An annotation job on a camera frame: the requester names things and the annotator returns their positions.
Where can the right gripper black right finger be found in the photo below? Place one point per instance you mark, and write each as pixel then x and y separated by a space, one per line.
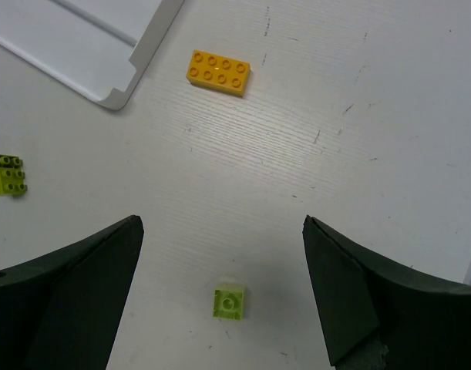
pixel 376 313

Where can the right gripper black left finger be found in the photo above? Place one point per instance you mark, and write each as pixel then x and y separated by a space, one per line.
pixel 62 310

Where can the lime sloped lego brick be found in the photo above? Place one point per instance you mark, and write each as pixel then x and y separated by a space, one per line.
pixel 12 176

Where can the lime 2x2 lego brick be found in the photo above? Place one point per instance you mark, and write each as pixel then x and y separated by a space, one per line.
pixel 229 301

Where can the orange 2x4 lego brick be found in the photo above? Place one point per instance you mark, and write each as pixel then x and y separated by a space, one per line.
pixel 218 73

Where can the white three-compartment tray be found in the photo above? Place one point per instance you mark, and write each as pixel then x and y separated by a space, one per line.
pixel 100 49

